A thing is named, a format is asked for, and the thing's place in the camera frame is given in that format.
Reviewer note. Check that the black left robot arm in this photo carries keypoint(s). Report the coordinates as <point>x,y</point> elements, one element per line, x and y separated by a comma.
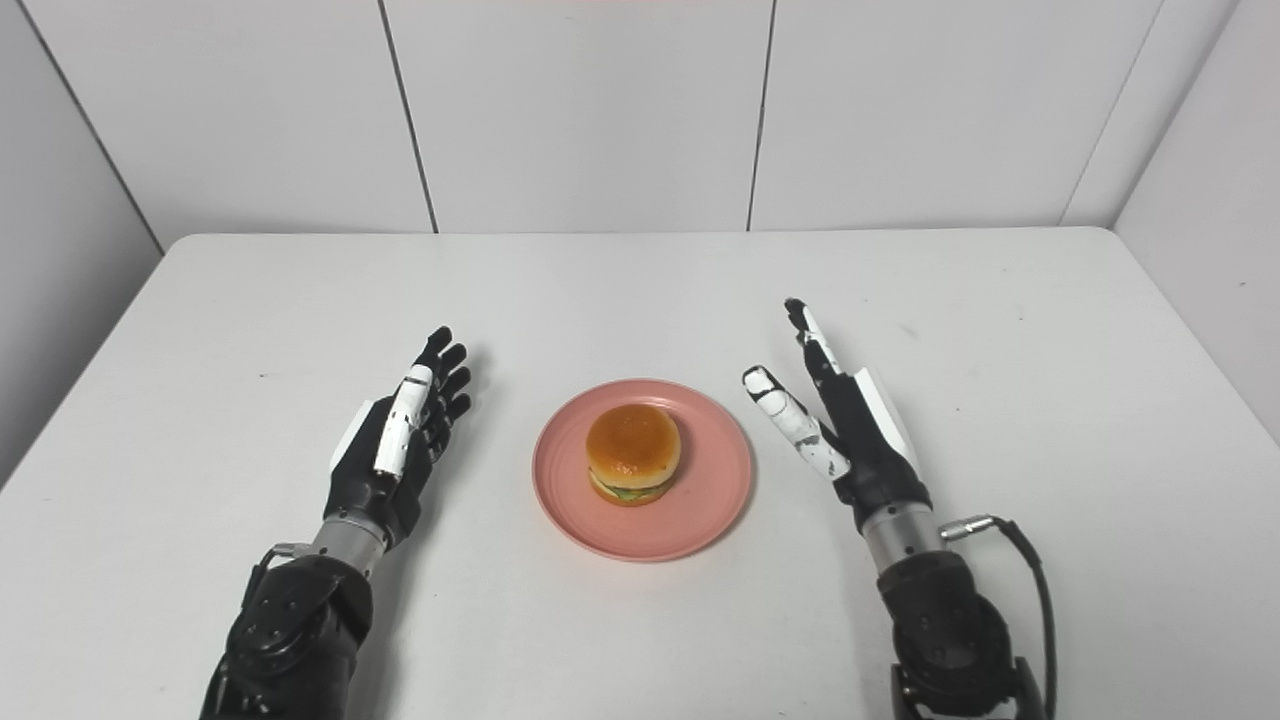
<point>290,630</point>

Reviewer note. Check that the pink round plate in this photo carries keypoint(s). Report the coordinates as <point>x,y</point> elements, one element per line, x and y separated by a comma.
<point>715,470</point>

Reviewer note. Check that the toy hamburger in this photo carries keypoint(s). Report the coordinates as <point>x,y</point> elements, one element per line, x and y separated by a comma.
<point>633,445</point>

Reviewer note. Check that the black and white left hand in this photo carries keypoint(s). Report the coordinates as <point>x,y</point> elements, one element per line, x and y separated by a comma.
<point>375,490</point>

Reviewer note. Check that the black and white right hand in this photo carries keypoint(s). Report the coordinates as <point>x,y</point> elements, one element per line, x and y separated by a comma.
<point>875,460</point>

